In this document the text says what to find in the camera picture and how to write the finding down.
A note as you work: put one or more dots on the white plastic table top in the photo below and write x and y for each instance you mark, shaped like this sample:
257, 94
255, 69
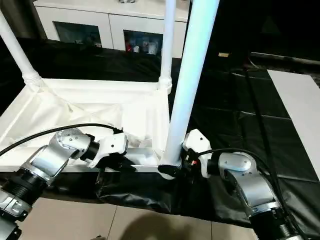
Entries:
75, 105

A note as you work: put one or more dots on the white plastic table leg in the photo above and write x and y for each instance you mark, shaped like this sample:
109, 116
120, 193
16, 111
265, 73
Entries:
192, 75
167, 40
17, 50

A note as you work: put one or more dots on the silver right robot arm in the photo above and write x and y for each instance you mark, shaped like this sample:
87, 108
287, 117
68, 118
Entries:
250, 180

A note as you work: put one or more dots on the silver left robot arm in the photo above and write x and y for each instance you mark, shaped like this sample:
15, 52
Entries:
45, 160

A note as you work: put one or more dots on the black mat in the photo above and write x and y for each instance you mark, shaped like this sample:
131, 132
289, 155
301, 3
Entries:
235, 105

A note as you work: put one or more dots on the small yellow label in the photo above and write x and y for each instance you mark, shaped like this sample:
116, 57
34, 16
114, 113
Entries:
223, 54

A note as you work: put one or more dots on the white sideboard with glass doors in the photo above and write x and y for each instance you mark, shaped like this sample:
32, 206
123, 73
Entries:
110, 20

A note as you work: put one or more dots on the black cabinet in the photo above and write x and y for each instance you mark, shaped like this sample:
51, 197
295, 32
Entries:
270, 25

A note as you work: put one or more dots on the shiny silver ornament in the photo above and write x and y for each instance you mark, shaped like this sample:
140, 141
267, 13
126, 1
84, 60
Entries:
127, 1

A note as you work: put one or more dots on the grey curtain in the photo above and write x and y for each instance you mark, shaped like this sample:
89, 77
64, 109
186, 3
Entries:
20, 15

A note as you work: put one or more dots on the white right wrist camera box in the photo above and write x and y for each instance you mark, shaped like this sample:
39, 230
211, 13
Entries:
197, 142

